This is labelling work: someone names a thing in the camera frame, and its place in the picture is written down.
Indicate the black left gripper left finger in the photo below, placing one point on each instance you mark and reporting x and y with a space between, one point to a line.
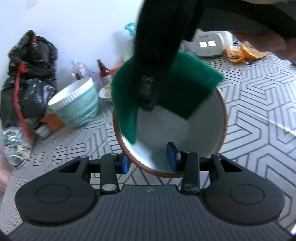
111 165

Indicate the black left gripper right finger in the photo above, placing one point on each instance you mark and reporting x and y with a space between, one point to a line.
185 162

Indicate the white bowl brown rim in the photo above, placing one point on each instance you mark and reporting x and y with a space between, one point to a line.
203 133

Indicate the green scouring pad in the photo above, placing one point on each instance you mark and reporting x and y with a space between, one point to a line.
188 84

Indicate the white ribbed bowl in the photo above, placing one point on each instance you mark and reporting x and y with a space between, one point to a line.
70 93

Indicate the teal spray bottle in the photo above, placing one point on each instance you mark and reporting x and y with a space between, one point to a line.
131 28

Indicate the white electric appliance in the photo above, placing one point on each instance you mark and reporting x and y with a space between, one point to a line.
211 43

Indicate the orange lid jar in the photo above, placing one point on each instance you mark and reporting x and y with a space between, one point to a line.
115 69

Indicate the teal colander basket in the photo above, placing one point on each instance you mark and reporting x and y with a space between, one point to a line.
81 111

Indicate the cartoon printed plate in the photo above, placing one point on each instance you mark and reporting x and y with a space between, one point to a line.
105 92

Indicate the brown glass bottle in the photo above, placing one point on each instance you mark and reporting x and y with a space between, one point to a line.
104 71

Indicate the small white black jar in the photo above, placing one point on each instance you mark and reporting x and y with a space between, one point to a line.
42 130

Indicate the orange peels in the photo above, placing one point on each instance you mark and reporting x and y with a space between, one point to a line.
243 54

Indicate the crumpled wrappers pile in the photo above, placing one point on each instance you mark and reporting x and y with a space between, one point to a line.
17 147

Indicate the pink bag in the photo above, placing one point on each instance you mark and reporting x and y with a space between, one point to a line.
5 172

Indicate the black garbage bag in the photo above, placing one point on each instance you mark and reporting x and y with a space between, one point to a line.
37 83

